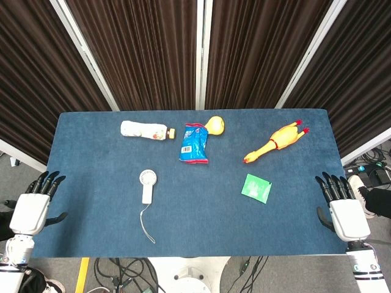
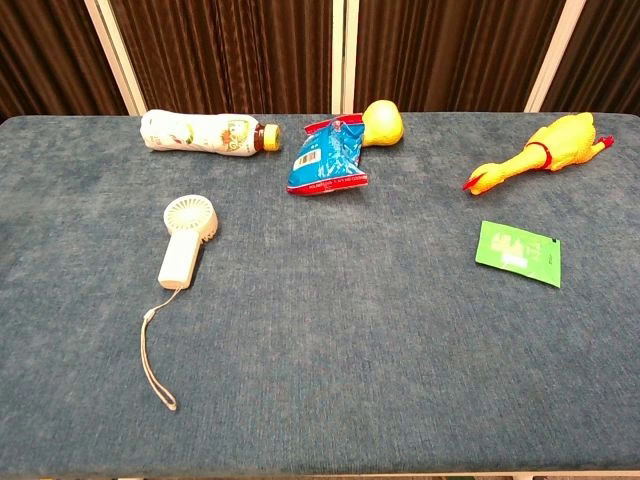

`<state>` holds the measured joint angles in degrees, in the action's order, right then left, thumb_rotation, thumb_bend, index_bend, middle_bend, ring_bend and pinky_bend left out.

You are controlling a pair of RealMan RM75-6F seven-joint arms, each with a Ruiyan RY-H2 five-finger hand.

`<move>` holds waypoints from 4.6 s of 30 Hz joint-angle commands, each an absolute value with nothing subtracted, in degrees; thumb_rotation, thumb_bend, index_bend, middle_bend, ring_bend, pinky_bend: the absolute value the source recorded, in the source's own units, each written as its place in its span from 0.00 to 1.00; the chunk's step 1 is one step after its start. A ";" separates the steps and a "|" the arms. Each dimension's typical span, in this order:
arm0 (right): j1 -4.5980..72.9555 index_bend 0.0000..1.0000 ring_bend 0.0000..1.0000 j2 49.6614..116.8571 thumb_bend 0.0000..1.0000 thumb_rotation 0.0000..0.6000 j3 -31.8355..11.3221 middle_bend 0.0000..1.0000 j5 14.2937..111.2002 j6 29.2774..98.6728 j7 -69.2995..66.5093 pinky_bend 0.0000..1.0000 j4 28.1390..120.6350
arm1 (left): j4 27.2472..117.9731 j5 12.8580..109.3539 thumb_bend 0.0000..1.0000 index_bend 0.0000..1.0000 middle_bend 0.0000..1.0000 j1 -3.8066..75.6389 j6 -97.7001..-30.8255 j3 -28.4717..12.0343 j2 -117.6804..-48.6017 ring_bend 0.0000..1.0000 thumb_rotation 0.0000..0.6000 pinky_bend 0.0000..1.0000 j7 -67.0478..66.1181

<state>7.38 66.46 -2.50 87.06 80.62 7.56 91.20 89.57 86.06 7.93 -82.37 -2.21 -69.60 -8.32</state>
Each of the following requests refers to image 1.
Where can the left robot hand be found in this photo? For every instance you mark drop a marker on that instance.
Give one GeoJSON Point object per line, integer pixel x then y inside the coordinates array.
{"type": "Point", "coordinates": [29, 210]}

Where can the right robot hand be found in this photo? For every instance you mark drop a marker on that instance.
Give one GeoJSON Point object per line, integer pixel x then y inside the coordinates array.
{"type": "Point", "coordinates": [348, 218]}

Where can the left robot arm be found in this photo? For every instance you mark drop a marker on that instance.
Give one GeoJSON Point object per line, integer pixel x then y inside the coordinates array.
{"type": "Point", "coordinates": [13, 262]}

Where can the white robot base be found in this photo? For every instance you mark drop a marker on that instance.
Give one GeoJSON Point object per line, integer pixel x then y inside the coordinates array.
{"type": "Point", "coordinates": [187, 274]}

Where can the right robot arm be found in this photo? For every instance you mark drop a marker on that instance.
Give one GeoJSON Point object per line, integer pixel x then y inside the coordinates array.
{"type": "Point", "coordinates": [366, 268]}

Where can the white handheld fan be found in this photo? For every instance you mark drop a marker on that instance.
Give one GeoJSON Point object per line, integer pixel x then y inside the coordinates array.
{"type": "Point", "coordinates": [147, 190]}

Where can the white sneaker with black laces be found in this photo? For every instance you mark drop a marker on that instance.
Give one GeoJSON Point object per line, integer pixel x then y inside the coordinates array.
{"type": "Point", "coordinates": [360, 190]}

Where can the black power adapter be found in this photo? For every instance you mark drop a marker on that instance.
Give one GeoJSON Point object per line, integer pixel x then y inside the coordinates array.
{"type": "Point", "coordinates": [380, 174]}

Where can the green sachet packet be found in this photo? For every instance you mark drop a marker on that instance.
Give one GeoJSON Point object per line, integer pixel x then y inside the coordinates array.
{"type": "Point", "coordinates": [256, 188]}

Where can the yellow rubber chicken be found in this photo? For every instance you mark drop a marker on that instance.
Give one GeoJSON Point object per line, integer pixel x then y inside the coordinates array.
{"type": "Point", "coordinates": [281, 138]}

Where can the white wrapped bottle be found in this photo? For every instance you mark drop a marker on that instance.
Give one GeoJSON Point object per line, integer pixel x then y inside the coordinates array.
{"type": "Point", "coordinates": [145, 130]}

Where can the blue table cloth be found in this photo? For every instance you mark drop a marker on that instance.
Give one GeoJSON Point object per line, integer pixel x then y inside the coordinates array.
{"type": "Point", "coordinates": [195, 213]}

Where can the yellow pear-shaped toy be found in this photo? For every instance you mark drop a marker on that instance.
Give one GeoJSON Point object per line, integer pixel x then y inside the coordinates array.
{"type": "Point", "coordinates": [216, 125]}

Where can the blue snack bag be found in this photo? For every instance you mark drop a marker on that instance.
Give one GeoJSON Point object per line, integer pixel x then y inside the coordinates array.
{"type": "Point", "coordinates": [194, 143]}

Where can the brown pleated curtain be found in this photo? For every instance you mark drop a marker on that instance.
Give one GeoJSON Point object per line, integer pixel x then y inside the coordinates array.
{"type": "Point", "coordinates": [137, 52]}

